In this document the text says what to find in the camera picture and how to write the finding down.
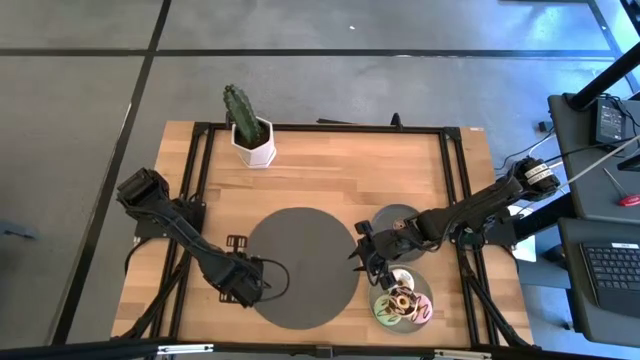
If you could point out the round grey woven placemat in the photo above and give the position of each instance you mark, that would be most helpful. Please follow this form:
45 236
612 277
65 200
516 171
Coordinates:
305 270

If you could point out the white paper sheet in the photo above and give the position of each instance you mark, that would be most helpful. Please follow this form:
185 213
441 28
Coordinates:
524 250

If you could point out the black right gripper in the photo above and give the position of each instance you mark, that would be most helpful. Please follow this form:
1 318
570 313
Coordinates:
385 245

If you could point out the black laptop keyboard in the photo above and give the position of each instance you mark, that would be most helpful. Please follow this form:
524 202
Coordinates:
615 270

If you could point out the thin pale rod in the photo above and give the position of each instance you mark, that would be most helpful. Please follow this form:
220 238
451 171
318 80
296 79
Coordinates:
600 162

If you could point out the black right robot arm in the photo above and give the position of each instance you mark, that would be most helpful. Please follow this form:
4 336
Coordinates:
480 202

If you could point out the black bar with silver brackets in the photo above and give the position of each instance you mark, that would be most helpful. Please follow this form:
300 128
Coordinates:
100 348

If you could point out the large dark sprinkled donut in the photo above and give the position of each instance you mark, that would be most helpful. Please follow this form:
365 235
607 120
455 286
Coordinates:
401 301

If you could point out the grey round plate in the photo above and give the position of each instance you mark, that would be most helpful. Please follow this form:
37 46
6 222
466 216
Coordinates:
387 217
425 285

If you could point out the black aluminium table frame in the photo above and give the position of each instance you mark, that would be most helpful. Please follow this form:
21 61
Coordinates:
325 128

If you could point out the dark grey desk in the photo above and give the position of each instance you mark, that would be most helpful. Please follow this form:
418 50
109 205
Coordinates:
600 200
575 300

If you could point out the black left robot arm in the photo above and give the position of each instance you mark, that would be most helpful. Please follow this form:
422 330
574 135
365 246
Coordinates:
175 230

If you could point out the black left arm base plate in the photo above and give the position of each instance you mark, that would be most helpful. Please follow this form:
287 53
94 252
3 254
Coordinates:
150 230

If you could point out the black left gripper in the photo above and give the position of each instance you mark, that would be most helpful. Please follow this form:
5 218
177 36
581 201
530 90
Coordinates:
240 280

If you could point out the white angular plant pot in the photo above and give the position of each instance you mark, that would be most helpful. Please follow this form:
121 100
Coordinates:
260 157

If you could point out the large white-iced donut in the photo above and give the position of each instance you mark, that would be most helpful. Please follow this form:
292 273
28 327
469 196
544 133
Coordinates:
404 276

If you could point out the large green striped donut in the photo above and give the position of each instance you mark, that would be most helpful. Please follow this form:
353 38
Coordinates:
382 312

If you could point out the thick black pole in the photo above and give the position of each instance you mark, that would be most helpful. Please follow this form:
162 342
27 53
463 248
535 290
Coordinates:
605 80

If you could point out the green cactus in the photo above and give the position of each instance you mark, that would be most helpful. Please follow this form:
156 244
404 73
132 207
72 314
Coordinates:
243 112

